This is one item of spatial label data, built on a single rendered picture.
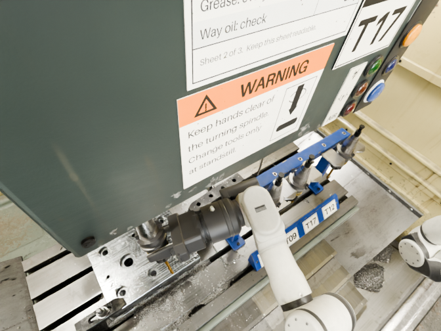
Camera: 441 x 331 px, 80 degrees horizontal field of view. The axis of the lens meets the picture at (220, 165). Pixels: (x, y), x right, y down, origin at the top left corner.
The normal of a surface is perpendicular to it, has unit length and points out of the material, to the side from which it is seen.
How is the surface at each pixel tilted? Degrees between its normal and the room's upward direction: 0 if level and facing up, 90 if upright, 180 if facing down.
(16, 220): 0
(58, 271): 0
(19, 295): 24
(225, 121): 90
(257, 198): 12
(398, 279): 17
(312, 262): 7
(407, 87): 90
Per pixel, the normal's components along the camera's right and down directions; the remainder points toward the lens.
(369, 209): -0.27, -0.38
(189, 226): -0.19, -0.77
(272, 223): -0.04, -0.46
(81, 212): 0.58, 0.67
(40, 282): 0.07, -0.61
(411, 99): -0.82, 0.42
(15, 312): 0.40, -0.72
